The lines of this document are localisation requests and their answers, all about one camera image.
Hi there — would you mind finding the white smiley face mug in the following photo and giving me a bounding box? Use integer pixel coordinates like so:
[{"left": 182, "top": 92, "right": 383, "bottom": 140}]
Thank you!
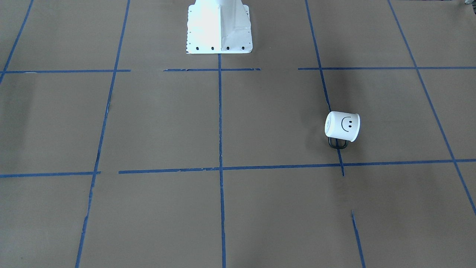
[{"left": 325, "top": 111, "right": 361, "bottom": 150}]

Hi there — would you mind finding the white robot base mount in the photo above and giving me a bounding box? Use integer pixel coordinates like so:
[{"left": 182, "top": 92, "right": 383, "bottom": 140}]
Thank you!
[{"left": 186, "top": 0, "right": 253, "bottom": 54}]

